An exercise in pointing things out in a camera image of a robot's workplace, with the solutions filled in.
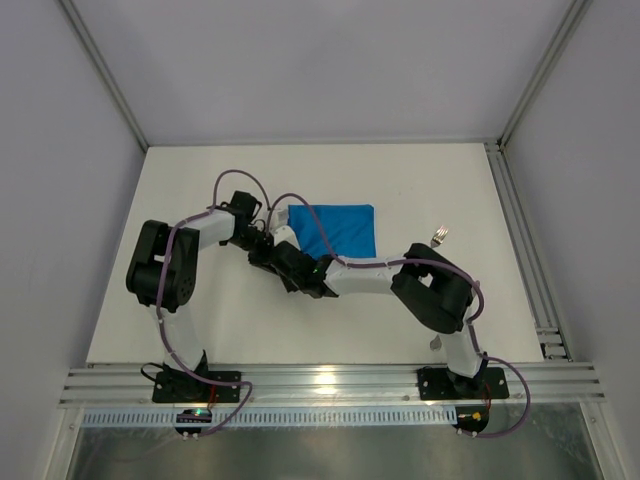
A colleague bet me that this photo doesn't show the blue satin napkin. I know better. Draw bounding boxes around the blue satin napkin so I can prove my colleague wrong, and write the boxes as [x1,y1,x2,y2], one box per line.
[288,204,377,258]

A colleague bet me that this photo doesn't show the aluminium front rail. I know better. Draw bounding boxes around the aluminium front rail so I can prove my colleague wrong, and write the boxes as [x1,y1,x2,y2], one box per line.
[59,362,605,408]

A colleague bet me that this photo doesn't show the silver table knife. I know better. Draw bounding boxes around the silver table knife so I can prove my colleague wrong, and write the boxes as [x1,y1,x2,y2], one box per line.
[429,335,442,352]

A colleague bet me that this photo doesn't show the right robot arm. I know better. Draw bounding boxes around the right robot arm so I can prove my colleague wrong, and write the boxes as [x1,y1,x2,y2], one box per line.
[248,241,487,398]

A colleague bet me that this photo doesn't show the slotted grey cable duct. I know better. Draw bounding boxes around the slotted grey cable duct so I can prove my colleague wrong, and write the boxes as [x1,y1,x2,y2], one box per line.
[81,404,456,428]

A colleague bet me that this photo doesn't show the left controller board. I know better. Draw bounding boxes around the left controller board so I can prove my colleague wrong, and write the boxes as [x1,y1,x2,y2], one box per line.
[173,408,212,440]

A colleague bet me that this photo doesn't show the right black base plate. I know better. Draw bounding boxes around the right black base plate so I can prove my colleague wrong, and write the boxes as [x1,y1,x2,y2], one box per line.
[416,366,510,401]

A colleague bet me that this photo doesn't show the right aluminium side rail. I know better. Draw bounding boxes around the right aluminium side rail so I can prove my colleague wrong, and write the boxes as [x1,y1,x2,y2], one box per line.
[484,140,574,362]

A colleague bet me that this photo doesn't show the silver fork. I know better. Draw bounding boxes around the silver fork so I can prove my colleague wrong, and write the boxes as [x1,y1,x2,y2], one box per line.
[430,225,449,248]

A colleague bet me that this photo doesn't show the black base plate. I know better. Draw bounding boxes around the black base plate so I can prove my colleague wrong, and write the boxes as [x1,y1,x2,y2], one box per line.
[152,365,241,404]
[416,366,510,401]

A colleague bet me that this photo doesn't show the right aluminium frame post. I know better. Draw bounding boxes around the right aluminium frame post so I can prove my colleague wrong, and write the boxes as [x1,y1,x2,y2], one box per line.
[497,0,593,149]

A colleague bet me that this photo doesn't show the aluminium frame post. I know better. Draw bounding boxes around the aluminium frame post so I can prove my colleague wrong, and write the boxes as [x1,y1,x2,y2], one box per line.
[497,0,593,149]
[55,0,150,153]

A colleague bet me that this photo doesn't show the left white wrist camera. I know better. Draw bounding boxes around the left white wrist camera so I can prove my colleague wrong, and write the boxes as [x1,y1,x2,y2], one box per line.
[266,206,289,232]

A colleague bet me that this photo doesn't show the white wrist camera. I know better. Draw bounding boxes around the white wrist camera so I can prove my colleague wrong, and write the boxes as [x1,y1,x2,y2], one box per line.
[266,206,289,232]
[271,225,300,250]

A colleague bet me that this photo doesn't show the controller board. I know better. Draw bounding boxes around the controller board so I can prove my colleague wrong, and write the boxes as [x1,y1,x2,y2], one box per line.
[453,407,490,437]
[173,408,212,440]

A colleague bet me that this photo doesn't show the left aluminium frame post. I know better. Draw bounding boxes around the left aluminium frame post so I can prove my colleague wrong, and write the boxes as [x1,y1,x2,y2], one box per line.
[55,0,150,153]

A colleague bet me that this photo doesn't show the right controller board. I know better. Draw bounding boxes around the right controller board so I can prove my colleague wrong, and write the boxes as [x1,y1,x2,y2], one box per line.
[453,407,490,437]

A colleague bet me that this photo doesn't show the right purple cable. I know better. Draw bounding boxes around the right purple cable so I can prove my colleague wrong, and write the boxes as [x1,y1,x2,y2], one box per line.
[269,192,532,441]

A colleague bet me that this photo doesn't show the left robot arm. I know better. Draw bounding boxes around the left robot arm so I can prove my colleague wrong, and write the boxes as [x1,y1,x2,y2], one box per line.
[125,191,275,383]

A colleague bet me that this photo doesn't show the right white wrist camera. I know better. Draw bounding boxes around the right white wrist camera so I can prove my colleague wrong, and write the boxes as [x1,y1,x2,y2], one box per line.
[271,225,300,250]

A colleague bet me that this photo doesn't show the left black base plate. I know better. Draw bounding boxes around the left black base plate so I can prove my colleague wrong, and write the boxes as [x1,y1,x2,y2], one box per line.
[152,365,241,404]

